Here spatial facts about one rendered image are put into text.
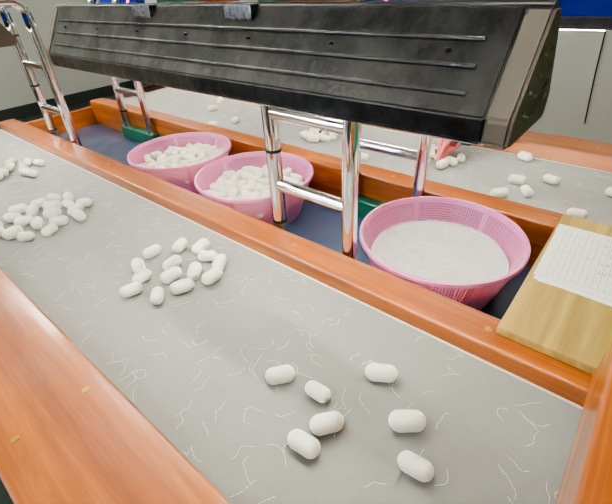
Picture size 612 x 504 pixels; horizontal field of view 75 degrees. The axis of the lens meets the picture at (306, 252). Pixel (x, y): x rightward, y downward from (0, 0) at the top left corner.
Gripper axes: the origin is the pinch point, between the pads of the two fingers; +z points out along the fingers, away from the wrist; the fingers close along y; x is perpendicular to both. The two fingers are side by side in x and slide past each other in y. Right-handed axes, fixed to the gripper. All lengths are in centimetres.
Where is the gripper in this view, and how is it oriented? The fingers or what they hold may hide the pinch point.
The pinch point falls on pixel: (438, 158)
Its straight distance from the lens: 101.4
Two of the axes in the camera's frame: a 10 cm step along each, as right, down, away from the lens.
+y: 7.7, 3.2, -5.5
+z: -4.5, 8.9, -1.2
